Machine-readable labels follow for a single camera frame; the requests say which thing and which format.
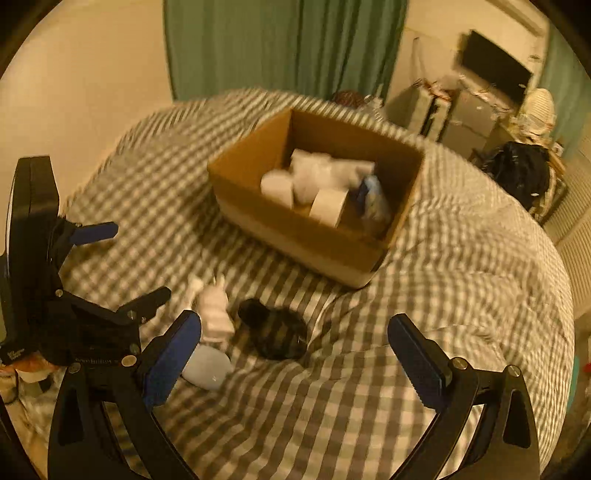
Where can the black flat television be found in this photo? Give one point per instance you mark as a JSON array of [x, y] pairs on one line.
[[496, 67]]

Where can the pale blue rounded object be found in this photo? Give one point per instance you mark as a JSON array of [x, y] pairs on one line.
[[207, 367]]

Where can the green curtain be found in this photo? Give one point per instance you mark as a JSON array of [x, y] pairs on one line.
[[568, 78], [277, 46]]

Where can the black bag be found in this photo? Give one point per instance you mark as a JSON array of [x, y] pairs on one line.
[[517, 173]]

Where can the grey checked blanket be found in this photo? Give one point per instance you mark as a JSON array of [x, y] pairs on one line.
[[323, 415]]

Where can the grey cabinet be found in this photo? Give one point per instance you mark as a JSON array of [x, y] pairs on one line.
[[471, 122]]

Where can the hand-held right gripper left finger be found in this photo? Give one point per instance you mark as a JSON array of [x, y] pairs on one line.
[[168, 357]]

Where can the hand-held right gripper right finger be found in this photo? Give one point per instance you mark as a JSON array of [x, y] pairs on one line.
[[418, 362]]

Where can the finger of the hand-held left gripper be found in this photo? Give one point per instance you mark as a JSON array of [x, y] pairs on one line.
[[138, 307], [94, 233]]

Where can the brown woven basket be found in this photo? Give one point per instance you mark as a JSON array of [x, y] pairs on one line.
[[348, 98]]

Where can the white tape roll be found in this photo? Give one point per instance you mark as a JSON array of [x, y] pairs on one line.
[[328, 206]]

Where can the white ribbed fan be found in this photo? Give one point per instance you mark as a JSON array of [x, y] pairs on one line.
[[539, 110]]

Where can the white striped cloth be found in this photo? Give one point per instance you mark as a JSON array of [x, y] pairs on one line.
[[214, 314]]

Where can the brown cardboard box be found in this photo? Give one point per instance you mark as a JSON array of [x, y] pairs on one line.
[[286, 240]]

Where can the white paper roll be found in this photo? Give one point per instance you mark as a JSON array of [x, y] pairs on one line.
[[277, 187]]

